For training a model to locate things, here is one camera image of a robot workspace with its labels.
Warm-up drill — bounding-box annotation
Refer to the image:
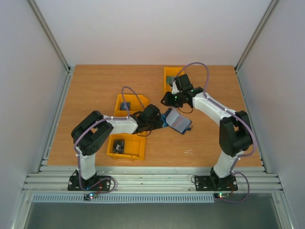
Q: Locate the blue card holder wallet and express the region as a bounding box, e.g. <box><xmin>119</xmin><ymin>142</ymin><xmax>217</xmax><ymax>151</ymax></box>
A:
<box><xmin>162</xmin><ymin>108</ymin><xmax>193</xmax><ymax>135</ymax></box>

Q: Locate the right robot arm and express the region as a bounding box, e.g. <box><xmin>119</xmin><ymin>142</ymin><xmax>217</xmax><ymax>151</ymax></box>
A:
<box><xmin>161</xmin><ymin>74</ymin><xmax>256</xmax><ymax>191</ymax></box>

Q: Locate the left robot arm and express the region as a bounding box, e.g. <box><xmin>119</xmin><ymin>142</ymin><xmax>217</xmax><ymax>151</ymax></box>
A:
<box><xmin>71</xmin><ymin>104</ymin><xmax>163</xmax><ymax>190</ymax></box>

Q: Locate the teal card in single bin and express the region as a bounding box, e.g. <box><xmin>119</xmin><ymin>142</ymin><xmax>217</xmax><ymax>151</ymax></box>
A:
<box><xmin>166</xmin><ymin>76</ymin><xmax>175</xmax><ymax>84</ymax></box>

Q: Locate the blue card in bin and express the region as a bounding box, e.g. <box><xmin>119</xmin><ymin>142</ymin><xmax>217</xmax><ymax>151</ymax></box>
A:
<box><xmin>120</xmin><ymin>102</ymin><xmax>131</xmax><ymax>111</ymax></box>

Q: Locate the black card in bin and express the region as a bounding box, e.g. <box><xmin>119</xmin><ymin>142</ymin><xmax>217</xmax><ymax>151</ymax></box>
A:
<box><xmin>112</xmin><ymin>139</ymin><xmax>125</xmax><ymax>154</ymax></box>

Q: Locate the yellow bin top of row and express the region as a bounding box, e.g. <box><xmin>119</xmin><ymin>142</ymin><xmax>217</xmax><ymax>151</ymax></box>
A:
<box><xmin>114</xmin><ymin>94</ymin><xmax>150</xmax><ymax>117</ymax></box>

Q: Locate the yellow bin of row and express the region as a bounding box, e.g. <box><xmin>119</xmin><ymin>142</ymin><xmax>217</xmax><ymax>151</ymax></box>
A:
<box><xmin>106</xmin><ymin>134</ymin><xmax>146</xmax><ymax>160</ymax></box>
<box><xmin>114</xmin><ymin>94</ymin><xmax>150</xmax><ymax>117</ymax></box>

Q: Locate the yellow single bin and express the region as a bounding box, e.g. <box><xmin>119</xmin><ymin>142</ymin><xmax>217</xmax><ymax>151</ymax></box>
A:
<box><xmin>163</xmin><ymin>67</ymin><xmax>184</xmax><ymax>93</ymax></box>

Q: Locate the yellow bin bottom of row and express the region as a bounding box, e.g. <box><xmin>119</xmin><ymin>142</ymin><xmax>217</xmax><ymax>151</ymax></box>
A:
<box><xmin>106</xmin><ymin>134</ymin><xmax>146</xmax><ymax>160</ymax></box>

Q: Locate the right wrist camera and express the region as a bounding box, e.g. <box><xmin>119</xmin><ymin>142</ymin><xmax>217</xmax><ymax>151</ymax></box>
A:
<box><xmin>170</xmin><ymin>80</ymin><xmax>180</xmax><ymax>94</ymax></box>

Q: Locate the grey slotted cable duct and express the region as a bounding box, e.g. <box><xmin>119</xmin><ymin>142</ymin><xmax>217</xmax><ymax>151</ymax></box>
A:
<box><xmin>32</xmin><ymin>193</ymin><xmax>214</xmax><ymax>204</ymax></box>

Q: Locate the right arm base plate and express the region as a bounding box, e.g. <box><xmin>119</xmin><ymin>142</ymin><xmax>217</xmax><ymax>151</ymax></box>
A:
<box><xmin>194</xmin><ymin>175</ymin><xmax>238</xmax><ymax>191</ymax></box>

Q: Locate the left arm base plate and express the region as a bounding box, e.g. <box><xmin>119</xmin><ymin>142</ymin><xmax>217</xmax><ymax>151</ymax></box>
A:
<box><xmin>67</xmin><ymin>175</ymin><xmax>112</xmax><ymax>191</ymax></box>

